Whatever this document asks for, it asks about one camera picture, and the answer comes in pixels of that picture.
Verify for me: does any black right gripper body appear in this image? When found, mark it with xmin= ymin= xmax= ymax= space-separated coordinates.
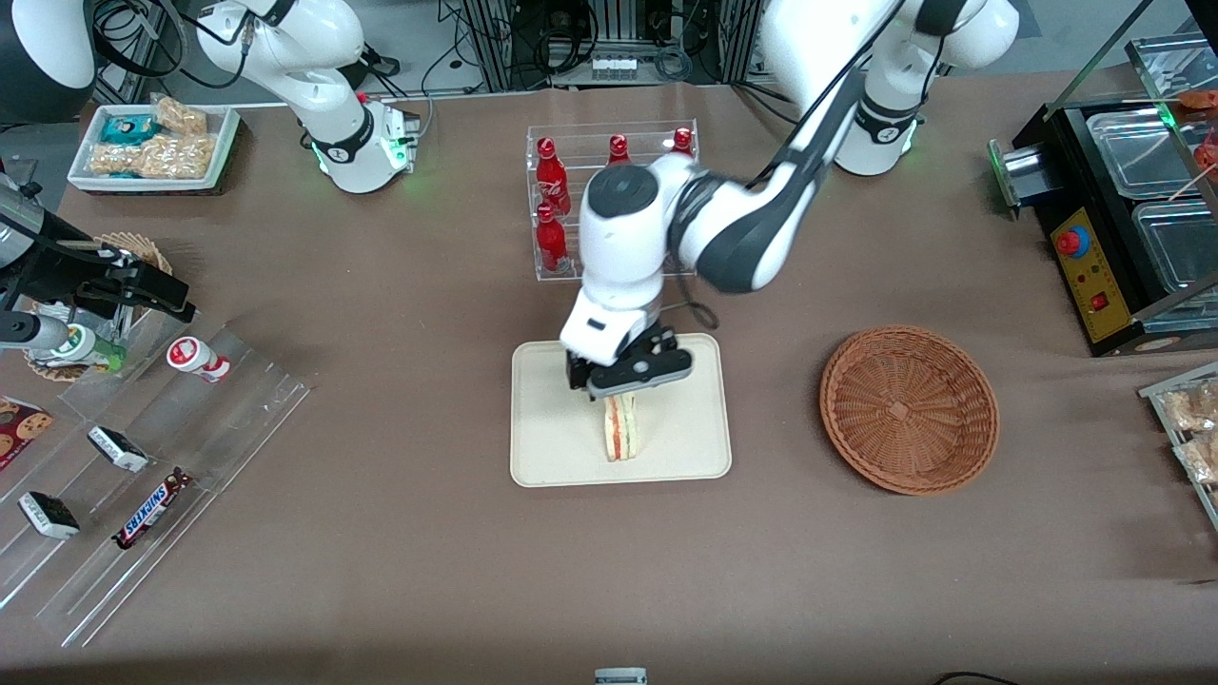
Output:
xmin=10 ymin=224 xmax=197 ymax=326

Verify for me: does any triangle sandwich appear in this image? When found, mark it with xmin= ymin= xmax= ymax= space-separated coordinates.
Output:
xmin=599 ymin=392 xmax=641 ymax=463

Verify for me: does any small light wicker basket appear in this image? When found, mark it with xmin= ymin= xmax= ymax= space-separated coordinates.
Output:
xmin=24 ymin=233 xmax=174 ymax=383

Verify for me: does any cream rectangular plastic tray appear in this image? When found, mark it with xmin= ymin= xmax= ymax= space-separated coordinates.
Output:
xmin=510 ymin=332 xmax=733 ymax=488

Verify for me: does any white snack tray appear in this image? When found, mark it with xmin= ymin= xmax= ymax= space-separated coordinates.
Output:
xmin=67 ymin=103 xmax=241 ymax=196

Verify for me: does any large brown wicker basket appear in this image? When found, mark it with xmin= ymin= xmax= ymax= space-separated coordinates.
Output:
xmin=819 ymin=325 xmax=1000 ymax=497

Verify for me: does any grey tray of pastries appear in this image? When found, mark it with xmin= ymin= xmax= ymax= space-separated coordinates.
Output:
xmin=1139 ymin=362 xmax=1218 ymax=532

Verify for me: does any green drink bottle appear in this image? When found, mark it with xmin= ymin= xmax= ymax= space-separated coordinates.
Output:
xmin=27 ymin=323 xmax=127 ymax=374

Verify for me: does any red and white yogurt bottle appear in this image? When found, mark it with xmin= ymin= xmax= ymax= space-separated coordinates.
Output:
xmin=167 ymin=336 xmax=231 ymax=383

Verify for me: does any large clear snack bag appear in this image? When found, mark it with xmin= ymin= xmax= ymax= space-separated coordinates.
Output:
xmin=88 ymin=133 xmax=218 ymax=180

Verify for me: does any teal snack packet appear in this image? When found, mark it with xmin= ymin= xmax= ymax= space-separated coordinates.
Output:
xmin=100 ymin=114 xmax=158 ymax=146

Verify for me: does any black box with white label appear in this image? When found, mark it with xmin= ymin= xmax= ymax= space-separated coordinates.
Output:
xmin=88 ymin=425 xmax=150 ymax=474
xmin=18 ymin=491 xmax=81 ymax=540

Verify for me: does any chocolate chip cookie packet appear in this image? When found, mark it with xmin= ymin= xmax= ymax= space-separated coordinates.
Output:
xmin=0 ymin=398 xmax=54 ymax=471

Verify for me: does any small clear snack bag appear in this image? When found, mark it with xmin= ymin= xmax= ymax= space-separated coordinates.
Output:
xmin=152 ymin=95 xmax=208 ymax=136

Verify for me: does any clear acrylic stepped display stand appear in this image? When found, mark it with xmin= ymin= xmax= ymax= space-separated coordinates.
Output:
xmin=0 ymin=314 xmax=313 ymax=650

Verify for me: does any clear acrylic bottle rack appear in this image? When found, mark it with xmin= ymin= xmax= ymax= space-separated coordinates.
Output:
xmin=526 ymin=120 xmax=698 ymax=282

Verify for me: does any Snickers chocolate bar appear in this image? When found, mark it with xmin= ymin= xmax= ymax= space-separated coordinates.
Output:
xmin=112 ymin=468 xmax=193 ymax=551

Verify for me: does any black food warmer appliance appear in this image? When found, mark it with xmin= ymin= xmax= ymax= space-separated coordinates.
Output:
xmin=988 ymin=33 xmax=1218 ymax=359

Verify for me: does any metal food pan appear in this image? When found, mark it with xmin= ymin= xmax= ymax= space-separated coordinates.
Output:
xmin=1132 ymin=200 xmax=1218 ymax=296
xmin=1087 ymin=107 xmax=1202 ymax=201

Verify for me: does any wrapped pastry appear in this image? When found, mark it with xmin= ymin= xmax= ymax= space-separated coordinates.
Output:
xmin=1163 ymin=381 xmax=1218 ymax=434
xmin=1178 ymin=433 xmax=1218 ymax=486

